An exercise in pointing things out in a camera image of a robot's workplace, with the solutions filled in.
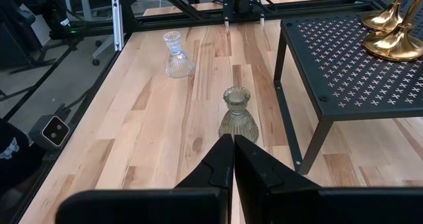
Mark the black equipment stand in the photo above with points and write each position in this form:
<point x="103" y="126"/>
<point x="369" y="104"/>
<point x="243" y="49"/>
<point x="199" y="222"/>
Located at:
<point x="33" y="19"/>

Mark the silver metal bracket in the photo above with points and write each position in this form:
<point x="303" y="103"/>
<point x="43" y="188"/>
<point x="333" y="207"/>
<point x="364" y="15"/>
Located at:
<point x="116" y="25"/>

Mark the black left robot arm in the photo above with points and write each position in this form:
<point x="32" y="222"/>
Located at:
<point x="243" y="1"/>

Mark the person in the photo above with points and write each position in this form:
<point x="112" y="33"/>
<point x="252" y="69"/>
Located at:
<point x="16" y="161"/>

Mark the green ribbed glass candle holder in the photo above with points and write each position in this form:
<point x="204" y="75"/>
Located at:
<point x="238" y="125"/>

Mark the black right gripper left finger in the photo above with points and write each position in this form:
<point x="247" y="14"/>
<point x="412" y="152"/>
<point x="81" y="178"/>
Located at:
<point x="218" y="168"/>

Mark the black perforated metal shelf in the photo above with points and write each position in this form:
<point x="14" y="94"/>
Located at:
<point x="347" y="68"/>

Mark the brass candlestick holder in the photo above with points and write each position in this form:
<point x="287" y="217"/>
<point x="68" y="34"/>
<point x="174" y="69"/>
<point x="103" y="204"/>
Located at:
<point x="380" y="19"/>
<point x="393" y="45"/>

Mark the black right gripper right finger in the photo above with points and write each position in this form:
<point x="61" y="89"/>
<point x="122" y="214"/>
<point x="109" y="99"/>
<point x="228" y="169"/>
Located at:
<point x="254" y="171"/>

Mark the white office chair base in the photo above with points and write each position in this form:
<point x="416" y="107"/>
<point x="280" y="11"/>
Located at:
<point x="104" y="47"/>

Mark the grey depth camera box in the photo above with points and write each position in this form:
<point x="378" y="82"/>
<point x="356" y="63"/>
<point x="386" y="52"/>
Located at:
<point x="54" y="131"/>

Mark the clear ribbed glass candle holder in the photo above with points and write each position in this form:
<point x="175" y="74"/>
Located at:
<point x="178" y="65"/>

